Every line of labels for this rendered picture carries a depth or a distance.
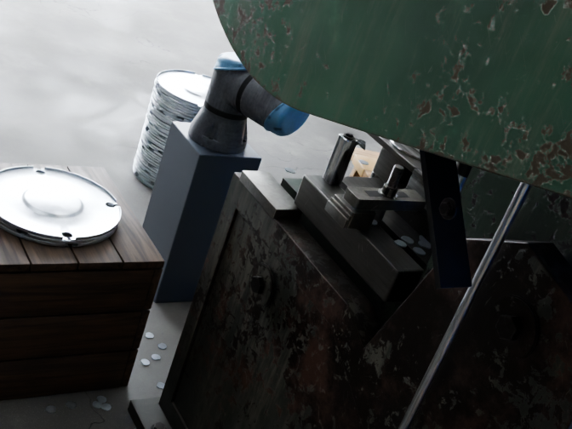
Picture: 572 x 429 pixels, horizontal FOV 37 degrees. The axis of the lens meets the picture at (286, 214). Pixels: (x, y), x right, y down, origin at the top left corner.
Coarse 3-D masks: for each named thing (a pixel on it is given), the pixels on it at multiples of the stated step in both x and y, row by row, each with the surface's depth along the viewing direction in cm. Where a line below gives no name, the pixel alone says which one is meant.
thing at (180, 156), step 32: (192, 160) 211; (224, 160) 212; (256, 160) 217; (160, 192) 225; (192, 192) 213; (224, 192) 218; (160, 224) 225; (192, 224) 219; (192, 256) 225; (160, 288) 225; (192, 288) 231
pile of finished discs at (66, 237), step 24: (24, 168) 191; (48, 168) 194; (0, 192) 179; (24, 192) 182; (48, 192) 184; (72, 192) 189; (96, 192) 192; (0, 216) 171; (24, 216) 174; (48, 216) 177; (72, 216) 180; (96, 216) 183; (120, 216) 185; (48, 240) 171; (72, 240) 174; (96, 240) 177
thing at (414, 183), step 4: (416, 172) 150; (420, 172) 150; (412, 176) 151; (416, 176) 150; (420, 176) 149; (412, 180) 151; (416, 180) 150; (420, 180) 149; (408, 184) 152; (412, 184) 151; (416, 184) 150; (420, 184) 149; (408, 188) 152; (412, 188) 151; (416, 188) 150; (420, 188) 149; (420, 192) 149; (424, 192) 148; (424, 196) 148; (424, 208) 148
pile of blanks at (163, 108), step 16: (160, 96) 272; (160, 112) 273; (176, 112) 270; (192, 112) 271; (144, 128) 282; (160, 128) 274; (144, 144) 283; (160, 144) 276; (144, 160) 282; (160, 160) 278; (144, 176) 283
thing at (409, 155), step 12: (384, 144) 158; (396, 144) 157; (384, 156) 161; (396, 156) 155; (408, 156) 155; (384, 168) 161; (408, 168) 152; (420, 168) 152; (384, 180) 161; (408, 180) 159
